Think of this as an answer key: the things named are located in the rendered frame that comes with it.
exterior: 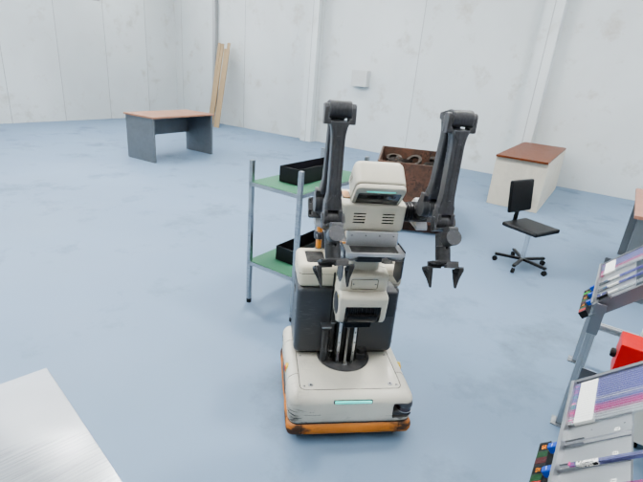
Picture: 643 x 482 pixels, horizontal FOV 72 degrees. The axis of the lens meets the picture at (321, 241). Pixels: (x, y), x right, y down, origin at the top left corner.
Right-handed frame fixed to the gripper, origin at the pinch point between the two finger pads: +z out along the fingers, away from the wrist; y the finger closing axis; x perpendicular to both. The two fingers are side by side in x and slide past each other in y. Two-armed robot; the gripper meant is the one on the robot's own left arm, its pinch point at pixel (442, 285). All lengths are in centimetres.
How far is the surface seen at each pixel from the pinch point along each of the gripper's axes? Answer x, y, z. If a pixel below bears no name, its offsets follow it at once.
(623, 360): 9, 80, 27
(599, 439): -38, 32, 43
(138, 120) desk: 582, -297, -266
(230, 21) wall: 953, -204, -684
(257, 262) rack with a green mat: 169, -75, -15
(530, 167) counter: 426, 297, -181
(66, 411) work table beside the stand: -30, -118, 39
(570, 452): -35, 25, 48
